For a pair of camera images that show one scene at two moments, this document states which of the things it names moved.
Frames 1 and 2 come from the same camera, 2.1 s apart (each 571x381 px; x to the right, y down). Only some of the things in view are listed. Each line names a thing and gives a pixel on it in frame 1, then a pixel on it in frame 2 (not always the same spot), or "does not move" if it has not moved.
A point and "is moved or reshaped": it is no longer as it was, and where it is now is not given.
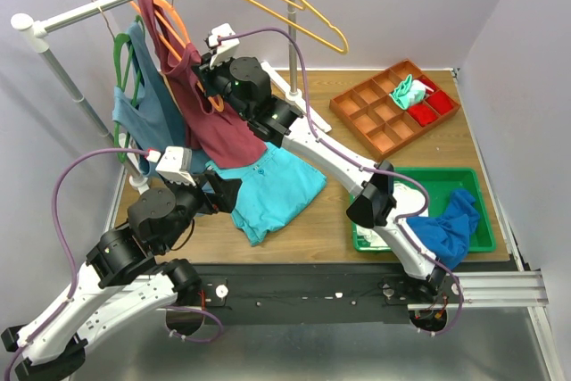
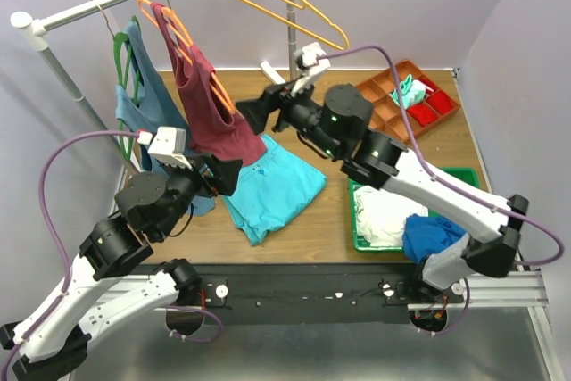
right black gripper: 204,73 to 280,97
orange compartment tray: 389,109 does not move
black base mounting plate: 318,293 does not move
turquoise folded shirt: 271,192 does not move
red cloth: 439,101 does not move
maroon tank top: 218,136 is moved or reshaped
